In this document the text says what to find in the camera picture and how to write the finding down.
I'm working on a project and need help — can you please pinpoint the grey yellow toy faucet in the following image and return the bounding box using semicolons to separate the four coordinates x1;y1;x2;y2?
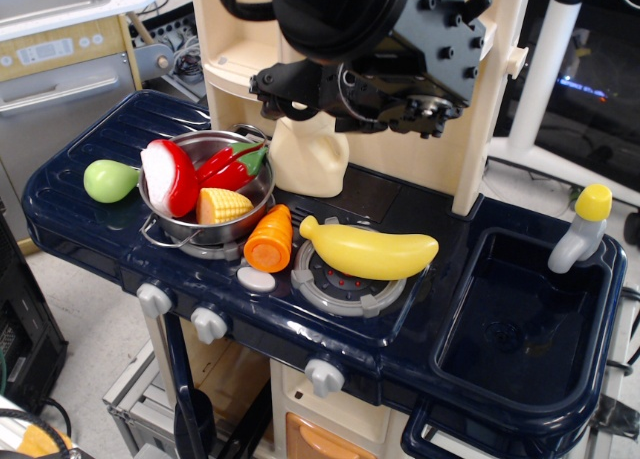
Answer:
547;184;613;274

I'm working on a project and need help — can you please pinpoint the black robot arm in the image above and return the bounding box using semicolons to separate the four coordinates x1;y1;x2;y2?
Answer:
220;0;492;138

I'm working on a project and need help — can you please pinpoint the navy hanging toy ladle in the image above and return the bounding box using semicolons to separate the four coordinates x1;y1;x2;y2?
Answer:
164;313;216;458

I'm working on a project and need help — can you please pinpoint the grey middle stove knob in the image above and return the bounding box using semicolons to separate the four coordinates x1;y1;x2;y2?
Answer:
191;307;228;345

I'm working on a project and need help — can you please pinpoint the steel toy pot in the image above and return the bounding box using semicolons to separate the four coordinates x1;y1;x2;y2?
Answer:
139;131;275;248

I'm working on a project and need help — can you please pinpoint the aluminium frame cart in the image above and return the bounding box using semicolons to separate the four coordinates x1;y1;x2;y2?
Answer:
103;340;177;458

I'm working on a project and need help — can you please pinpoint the green toy pear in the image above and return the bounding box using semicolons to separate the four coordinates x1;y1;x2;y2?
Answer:
83;159;139;204

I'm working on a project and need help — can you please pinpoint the cream toy kitchen hutch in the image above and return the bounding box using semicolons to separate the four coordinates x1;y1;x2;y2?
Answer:
193;0;528;216

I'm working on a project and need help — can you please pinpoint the grey round stove button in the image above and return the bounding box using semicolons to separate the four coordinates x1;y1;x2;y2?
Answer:
236;266;276;293

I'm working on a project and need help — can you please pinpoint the yellow toy banana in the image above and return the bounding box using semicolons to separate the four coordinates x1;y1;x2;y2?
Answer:
299;216;439;281

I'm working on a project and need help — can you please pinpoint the grey right stove burner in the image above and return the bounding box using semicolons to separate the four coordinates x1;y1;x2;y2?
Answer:
291;239;407;318

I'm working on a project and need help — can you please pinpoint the cream toy detergent bottle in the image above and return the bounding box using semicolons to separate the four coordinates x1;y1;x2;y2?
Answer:
269;113;349;198

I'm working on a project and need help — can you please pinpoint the red toy chili pepper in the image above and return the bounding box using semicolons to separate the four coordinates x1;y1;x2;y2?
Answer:
196;143;267;191

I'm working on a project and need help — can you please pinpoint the yellow toy corn piece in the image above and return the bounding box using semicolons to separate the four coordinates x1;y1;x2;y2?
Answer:
196;188;253;225

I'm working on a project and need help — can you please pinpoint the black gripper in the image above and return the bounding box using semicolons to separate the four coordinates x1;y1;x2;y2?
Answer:
249;59;463;138

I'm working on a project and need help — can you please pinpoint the grey right stove knob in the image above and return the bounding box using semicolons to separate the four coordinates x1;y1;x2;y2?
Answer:
304;359;345;398

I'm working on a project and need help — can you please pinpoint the grey left stove knob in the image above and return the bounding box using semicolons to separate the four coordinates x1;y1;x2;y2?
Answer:
136;283;173;319

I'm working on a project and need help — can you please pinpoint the black computer case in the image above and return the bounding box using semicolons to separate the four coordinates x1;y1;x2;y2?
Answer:
1;220;68;414

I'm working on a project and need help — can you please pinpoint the navy toy kitchen counter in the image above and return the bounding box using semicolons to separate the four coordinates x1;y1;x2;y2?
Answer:
23;91;627;458

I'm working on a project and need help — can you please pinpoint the cream toy oven front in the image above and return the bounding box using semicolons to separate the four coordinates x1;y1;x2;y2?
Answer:
270;360;408;458

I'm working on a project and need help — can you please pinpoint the grey toy dishwasher unit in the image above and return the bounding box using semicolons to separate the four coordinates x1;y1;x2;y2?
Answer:
1;0;155;241

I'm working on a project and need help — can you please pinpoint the red white toy apple half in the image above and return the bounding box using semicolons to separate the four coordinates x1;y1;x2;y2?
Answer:
141;139;200;218

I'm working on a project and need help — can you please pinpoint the orange toy carrot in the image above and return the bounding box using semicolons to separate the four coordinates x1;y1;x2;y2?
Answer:
244;204;293;273

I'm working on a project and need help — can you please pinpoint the navy toy sink basin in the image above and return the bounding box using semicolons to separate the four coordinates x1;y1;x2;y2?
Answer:
434;228;619;414

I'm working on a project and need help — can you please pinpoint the grey stove knob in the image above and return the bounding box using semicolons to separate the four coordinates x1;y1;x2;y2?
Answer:
136;283;173;319
191;307;228;345
304;359;345;398

